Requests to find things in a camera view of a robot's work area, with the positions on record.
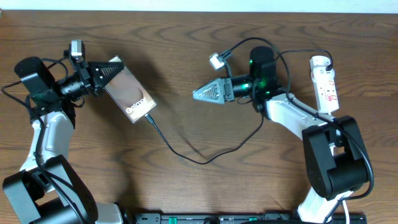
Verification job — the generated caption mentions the black charger cable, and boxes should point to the black charger cable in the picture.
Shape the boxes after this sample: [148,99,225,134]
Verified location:
[144,49,334,166]

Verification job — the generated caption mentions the white power strip cord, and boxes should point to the white power strip cord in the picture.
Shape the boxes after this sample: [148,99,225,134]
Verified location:
[340,198,351,224]

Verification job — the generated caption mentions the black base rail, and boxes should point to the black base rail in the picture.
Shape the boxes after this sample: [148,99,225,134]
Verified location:
[133,212,368,224]

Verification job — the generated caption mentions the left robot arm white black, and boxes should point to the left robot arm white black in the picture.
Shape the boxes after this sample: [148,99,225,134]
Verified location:
[2,57,132,223]

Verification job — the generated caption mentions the white power strip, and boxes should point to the white power strip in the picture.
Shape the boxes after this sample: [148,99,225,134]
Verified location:
[310,55,339,115]

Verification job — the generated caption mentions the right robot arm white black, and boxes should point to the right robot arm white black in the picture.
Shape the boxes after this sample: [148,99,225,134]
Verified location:
[193,46,374,223]

